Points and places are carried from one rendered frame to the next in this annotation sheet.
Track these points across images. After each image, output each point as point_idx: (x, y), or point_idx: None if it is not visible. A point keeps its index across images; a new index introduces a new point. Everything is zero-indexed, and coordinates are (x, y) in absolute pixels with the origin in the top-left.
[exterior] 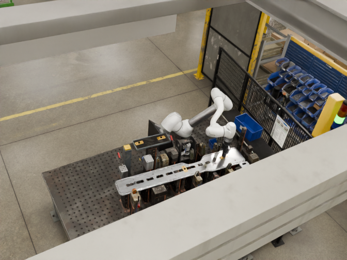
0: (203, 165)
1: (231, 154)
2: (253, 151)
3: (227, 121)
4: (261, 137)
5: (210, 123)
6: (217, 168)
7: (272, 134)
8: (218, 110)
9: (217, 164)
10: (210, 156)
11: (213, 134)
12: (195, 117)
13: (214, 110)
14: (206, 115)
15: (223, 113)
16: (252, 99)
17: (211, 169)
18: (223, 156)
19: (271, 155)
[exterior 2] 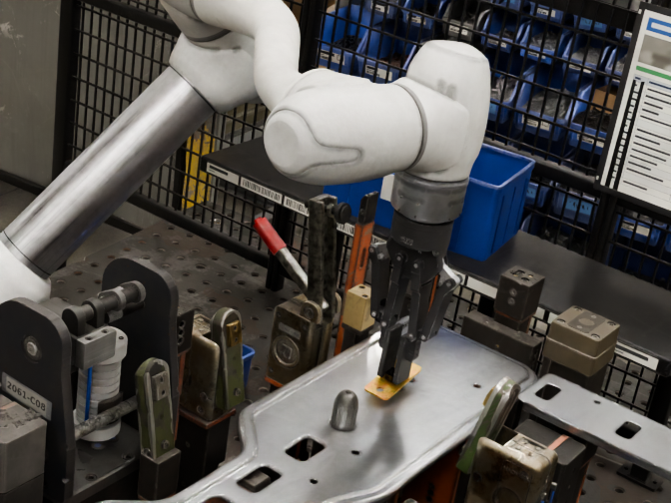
0: (292, 478)
1: (423, 358)
2: (547, 309)
3: (273, 192)
4: (526, 234)
5: (269, 95)
6: (404, 467)
7: (622, 168)
8: (277, 21)
9: (384, 439)
10: (295, 399)
11: (350, 149)
12: (54, 196)
13: (185, 102)
14: (135, 158)
15: (220, 157)
16: (399, 7)
17: (366, 487)
18: (400, 372)
19: (659, 302)
